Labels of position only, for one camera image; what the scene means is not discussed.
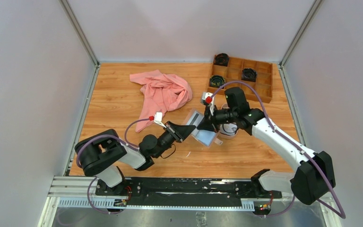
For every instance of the silver VIP credit card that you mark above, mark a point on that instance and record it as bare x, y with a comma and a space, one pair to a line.
229, 129

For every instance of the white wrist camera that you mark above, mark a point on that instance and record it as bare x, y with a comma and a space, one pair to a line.
208, 101
158, 119

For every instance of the black coil bottom left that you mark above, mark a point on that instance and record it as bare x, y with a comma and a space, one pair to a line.
216, 81

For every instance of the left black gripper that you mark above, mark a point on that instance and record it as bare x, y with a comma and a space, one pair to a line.
179, 133

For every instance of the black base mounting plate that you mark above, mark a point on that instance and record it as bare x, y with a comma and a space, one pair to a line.
187, 194

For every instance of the white striped credit card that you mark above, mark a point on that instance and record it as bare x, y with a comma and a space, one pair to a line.
195, 119

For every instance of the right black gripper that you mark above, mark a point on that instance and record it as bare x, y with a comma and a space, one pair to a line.
207, 124

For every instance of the pink oval card tray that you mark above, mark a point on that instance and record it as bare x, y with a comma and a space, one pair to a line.
226, 136

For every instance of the black coil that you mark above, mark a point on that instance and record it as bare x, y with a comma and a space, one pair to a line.
216, 81
221, 59
249, 74

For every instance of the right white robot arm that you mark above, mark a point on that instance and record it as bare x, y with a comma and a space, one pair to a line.
313, 175

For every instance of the black coil top left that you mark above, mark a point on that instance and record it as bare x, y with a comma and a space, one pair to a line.
221, 59

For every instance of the wooden compartment tray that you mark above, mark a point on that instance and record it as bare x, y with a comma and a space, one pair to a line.
232, 74

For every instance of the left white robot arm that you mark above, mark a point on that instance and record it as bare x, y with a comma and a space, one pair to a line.
96, 155

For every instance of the pink cloth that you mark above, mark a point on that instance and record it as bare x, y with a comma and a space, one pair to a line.
162, 92

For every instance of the black coil middle right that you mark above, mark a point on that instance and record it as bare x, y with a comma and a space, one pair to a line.
249, 74

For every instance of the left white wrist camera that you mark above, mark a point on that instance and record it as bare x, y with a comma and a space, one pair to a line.
158, 119

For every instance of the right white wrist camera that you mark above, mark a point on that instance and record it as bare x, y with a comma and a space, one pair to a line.
208, 101

